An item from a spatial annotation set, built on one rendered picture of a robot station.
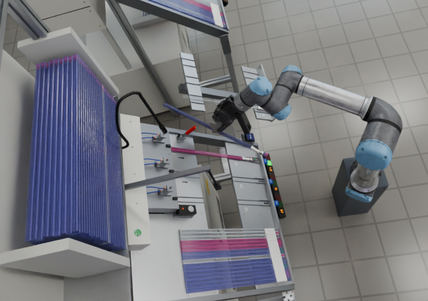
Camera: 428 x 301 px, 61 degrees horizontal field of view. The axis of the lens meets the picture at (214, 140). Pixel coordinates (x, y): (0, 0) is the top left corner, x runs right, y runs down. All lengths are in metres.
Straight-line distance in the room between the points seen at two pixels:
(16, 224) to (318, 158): 2.00
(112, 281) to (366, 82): 2.33
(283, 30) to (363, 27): 0.63
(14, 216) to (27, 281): 0.16
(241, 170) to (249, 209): 0.19
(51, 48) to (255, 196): 1.04
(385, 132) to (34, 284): 1.16
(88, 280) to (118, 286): 0.09
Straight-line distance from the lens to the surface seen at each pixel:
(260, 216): 1.67
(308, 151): 2.61
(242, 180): 1.68
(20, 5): 1.07
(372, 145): 1.35
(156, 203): 1.32
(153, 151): 1.40
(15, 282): 1.01
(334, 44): 3.11
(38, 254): 0.84
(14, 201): 1.04
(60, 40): 1.13
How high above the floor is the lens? 2.39
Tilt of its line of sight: 63 degrees down
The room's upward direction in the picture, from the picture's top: 23 degrees counter-clockwise
